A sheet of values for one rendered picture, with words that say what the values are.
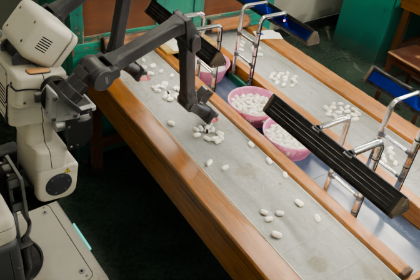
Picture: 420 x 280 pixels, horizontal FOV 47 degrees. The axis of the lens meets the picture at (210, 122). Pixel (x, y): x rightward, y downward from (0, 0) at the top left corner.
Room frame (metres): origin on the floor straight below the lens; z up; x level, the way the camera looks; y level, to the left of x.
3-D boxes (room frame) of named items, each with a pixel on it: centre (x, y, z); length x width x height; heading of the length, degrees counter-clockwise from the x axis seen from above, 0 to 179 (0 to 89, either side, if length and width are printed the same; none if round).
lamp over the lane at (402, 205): (1.32, -0.41, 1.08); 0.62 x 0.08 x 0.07; 38
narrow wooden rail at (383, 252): (1.81, -0.18, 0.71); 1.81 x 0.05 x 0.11; 38
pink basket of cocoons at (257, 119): (2.04, -0.21, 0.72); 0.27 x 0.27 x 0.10
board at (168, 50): (2.56, 0.20, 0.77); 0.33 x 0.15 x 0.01; 128
